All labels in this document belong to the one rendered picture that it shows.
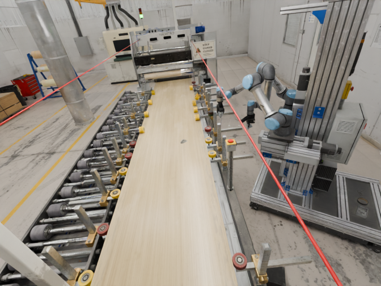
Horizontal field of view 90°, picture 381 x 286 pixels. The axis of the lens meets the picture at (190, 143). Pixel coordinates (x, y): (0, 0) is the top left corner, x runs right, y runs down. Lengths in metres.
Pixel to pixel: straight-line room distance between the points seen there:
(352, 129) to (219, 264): 1.51
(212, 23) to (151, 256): 10.22
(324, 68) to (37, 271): 2.12
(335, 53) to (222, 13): 9.11
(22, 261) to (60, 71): 4.69
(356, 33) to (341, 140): 0.84
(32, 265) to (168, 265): 0.64
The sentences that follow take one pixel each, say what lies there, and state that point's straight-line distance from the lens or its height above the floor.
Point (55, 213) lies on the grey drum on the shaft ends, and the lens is 2.01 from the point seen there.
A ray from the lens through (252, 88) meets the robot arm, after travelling 1.82.
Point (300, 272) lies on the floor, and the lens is 2.35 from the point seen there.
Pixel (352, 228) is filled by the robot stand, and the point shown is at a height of 0.23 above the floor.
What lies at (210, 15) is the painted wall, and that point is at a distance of 10.70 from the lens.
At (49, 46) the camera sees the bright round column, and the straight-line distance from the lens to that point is 5.33.
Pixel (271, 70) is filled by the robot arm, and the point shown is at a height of 1.53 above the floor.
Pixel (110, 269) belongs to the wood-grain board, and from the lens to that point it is 1.39.
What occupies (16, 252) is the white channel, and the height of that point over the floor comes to 1.44.
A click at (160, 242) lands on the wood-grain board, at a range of 1.36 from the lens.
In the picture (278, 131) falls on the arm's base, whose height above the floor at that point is 1.08.
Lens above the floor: 2.06
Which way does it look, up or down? 34 degrees down
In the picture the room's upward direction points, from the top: 7 degrees counter-clockwise
